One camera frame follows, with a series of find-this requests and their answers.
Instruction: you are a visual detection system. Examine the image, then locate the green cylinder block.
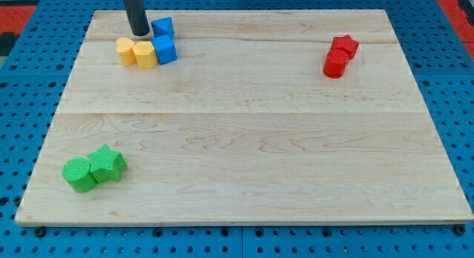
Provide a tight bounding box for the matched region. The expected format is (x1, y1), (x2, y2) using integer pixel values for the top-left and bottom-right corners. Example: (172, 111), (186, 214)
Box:
(62, 157), (97, 193)

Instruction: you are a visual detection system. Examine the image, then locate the green star block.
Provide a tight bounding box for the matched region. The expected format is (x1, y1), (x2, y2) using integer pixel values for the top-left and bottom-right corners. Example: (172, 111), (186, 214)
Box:
(87, 145), (127, 183)

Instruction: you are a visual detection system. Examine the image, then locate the yellow hexagon block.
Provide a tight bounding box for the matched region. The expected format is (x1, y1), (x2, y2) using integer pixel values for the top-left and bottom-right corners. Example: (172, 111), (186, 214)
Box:
(133, 41), (158, 69)

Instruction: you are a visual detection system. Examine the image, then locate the blue cube block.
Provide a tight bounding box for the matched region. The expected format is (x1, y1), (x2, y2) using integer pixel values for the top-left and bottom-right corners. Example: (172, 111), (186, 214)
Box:
(151, 35), (178, 65)

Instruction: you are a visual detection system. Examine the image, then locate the red star block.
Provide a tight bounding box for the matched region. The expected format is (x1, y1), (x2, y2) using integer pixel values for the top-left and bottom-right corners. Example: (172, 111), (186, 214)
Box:
(330, 34), (359, 59)

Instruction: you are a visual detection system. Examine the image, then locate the yellow heart block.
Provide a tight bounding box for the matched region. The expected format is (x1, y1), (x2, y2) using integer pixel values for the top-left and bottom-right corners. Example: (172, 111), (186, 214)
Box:
(116, 37), (136, 67)

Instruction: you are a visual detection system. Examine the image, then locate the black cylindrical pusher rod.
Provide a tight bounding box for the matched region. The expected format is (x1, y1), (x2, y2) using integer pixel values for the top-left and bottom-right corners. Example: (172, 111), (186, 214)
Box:
(123, 0), (150, 36)

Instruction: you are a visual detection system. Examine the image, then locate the blue triangle block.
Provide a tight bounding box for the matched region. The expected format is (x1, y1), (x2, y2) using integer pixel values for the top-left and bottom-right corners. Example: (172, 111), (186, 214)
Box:
(151, 16), (174, 38)

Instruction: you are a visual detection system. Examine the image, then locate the light wooden board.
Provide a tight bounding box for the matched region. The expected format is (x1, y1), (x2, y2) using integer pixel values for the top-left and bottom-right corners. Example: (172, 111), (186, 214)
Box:
(16, 10), (473, 227)

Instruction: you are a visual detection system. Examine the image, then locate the red cylinder block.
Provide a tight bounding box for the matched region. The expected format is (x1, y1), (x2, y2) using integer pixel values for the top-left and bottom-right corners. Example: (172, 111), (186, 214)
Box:
(323, 49), (350, 79)

